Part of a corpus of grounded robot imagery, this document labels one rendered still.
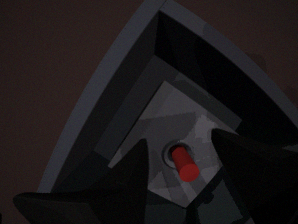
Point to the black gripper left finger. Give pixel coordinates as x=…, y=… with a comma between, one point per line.
x=119, y=197

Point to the red peg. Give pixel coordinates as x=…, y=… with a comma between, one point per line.
x=184, y=164

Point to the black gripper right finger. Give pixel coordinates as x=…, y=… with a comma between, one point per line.
x=265, y=176

